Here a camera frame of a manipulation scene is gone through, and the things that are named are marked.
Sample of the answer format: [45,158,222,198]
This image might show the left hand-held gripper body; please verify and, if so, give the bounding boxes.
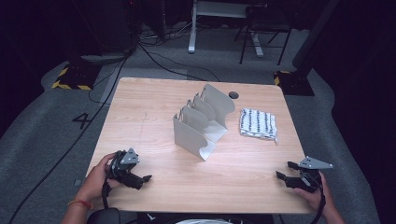
[106,147,141,185]

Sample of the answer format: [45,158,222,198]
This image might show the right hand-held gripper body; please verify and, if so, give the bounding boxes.
[297,156,334,192]

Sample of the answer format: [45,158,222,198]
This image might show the black metal chair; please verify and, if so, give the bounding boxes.
[233,3,293,66]

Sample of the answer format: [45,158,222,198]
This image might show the person's right hand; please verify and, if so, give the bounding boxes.
[293,171,336,217]

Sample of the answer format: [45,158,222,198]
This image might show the expandable grey metal file rack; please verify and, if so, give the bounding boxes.
[173,83,236,161]

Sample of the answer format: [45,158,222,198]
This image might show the person's dark clothing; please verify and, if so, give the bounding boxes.
[86,207,276,224]

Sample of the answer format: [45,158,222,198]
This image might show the white metal desk frame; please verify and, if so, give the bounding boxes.
[188,0,269,58]

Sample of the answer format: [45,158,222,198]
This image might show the grey flat stand base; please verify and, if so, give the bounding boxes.
[80,53,128,65]

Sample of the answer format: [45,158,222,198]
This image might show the dark slanted stand post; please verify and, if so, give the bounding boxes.
[291,0,341,70]

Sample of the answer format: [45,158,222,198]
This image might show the dark equipment cabinet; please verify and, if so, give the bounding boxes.
[70,0,138,58]

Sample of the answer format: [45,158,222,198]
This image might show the person's left hand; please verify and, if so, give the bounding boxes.
[76,152,120,205]

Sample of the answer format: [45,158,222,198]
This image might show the long black floor cable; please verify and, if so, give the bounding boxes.
[7,46,138,224]

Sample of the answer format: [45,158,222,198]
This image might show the red orange string bracelet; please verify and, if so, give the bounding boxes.
[68,198,94,210]

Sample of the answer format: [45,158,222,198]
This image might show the white black-patterned cloth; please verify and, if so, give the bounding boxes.
[238,107,279,146]

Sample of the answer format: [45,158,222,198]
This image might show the black yellow-striped stand base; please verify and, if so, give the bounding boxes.
[50,60,103,91]
[274,70,316,97]

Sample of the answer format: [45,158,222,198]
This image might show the right hand-held gripper black cable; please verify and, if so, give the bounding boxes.
[306,174,327,224]

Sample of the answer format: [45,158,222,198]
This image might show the curved black floor cable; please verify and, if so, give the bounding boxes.
[136,43,221,83]

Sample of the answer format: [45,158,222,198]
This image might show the left hand-held gripper black cable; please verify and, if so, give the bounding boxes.
[101,178,112,210]

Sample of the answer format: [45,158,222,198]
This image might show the tangle of floor cables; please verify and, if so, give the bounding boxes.
[138,21,194,49]

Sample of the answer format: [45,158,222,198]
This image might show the hand-held gripper black cable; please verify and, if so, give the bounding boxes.
[306,174,327,224]
[101,178,112,210]

